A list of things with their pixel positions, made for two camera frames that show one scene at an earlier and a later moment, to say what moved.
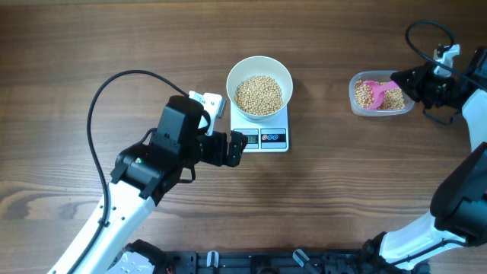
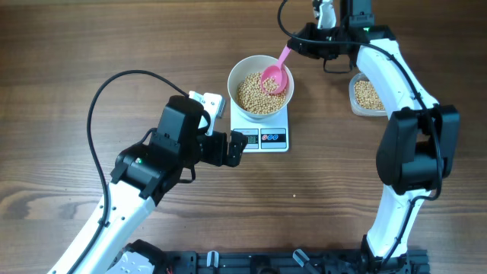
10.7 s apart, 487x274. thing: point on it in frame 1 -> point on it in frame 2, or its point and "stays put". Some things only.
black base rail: (348, 261) stays put
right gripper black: (412, 86) -> (306, 48)
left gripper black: (218, 156) stays put
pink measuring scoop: (378, 90) -> (274, 78)
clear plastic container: (374, 93) stays put
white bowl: (259, 87) stays put
